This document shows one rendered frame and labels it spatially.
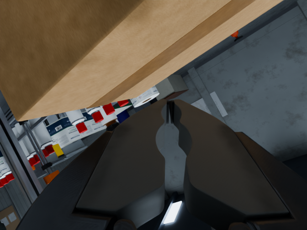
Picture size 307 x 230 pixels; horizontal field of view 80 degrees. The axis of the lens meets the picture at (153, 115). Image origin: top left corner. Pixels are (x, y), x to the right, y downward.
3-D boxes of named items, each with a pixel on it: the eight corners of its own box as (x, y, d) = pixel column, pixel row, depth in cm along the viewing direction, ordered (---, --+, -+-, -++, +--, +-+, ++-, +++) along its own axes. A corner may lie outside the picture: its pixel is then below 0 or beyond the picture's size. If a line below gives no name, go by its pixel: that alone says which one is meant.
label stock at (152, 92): (129, 81, 116) (140, 101, 116) (153, 71, 126) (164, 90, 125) (121, 92, 134) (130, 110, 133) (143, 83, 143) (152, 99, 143)
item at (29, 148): (23, 123, 91) (42, 160, 90) (12, 126, 86) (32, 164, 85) (28, 118, 88) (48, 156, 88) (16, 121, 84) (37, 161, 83)
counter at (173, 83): (167, 83, 791) (175, 97, 788) (148, 84, 605) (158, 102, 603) (180, 75, 764) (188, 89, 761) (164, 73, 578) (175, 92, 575)
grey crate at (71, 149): (61, 147, 317) (67, 159, 316) (39, 157, 282) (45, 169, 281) (82, 133, 289) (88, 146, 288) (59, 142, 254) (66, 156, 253)
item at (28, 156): (19, 127, 93) (38, 163, 93) (8, 130, 89) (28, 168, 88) (24, 123, 91) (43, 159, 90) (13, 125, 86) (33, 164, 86)
